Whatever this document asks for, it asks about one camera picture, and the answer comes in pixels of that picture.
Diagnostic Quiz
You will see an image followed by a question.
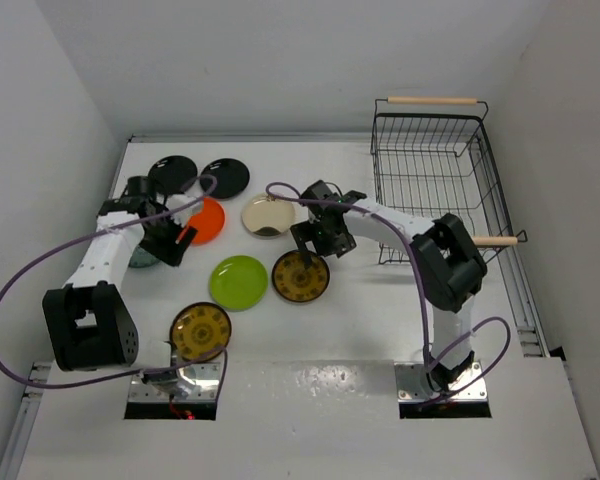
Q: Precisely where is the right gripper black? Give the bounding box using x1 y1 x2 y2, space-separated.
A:
293 215 358 267

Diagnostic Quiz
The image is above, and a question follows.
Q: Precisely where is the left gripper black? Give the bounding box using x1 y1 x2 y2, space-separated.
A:
139 205 197 267

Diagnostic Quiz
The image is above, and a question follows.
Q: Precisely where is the orange plate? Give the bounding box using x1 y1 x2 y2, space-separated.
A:
179 197 225 245

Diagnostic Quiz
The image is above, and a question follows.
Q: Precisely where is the brown patterned plate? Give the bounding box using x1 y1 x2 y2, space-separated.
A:
169 302 232 361
271 251 331 303

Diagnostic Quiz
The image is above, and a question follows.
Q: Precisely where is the blue green patterned plate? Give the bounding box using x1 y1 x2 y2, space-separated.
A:
128 245 160 269

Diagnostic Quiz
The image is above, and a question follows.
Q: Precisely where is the black plate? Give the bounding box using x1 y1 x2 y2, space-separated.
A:
199 158 250 200
148 155 198 196

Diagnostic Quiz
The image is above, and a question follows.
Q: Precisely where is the beige floral plate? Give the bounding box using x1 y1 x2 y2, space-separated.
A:
241 193 296 238

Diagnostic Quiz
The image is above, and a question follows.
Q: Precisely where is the lime green plate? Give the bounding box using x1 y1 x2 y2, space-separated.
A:
209 255 268 310

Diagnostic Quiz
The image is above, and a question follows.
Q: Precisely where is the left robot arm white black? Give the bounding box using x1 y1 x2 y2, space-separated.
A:
42 176 203 372

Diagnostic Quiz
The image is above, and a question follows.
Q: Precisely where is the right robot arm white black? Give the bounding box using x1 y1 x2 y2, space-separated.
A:
291 180 487 392

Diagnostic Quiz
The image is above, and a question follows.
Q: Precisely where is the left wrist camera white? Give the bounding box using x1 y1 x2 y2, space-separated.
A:
165 194 203 228

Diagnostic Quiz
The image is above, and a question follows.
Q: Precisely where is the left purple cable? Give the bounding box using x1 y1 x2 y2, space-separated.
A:
0 174 229 390

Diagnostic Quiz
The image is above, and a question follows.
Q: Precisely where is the purple cable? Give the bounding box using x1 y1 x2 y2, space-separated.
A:
265 181 512 404
0 174 229 390

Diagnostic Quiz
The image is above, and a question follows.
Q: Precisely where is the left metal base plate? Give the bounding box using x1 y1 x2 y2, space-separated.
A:
127 362 222 403

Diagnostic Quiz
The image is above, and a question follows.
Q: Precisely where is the metal base plate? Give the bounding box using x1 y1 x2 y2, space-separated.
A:
127 362 222 403
394 361 488 404

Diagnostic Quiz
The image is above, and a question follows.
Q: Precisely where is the black wire dish rack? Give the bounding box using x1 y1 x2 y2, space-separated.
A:
370 96 528 261

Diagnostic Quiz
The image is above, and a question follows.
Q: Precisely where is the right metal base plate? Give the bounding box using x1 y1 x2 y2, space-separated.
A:
394 361 488 404

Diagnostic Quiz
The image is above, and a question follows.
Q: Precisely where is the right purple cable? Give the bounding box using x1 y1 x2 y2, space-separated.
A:
265 181 512 404

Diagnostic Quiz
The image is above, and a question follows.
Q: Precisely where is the aluminium rail left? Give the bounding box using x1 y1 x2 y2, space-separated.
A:
0 387 43 480

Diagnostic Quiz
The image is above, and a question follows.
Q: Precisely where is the aluminium rail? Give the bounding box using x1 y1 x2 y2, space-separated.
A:
0 387 43 480
498 246 550 358

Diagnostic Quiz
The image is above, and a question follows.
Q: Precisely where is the aluminium rail right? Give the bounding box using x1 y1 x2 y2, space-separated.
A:
498 246 550 358

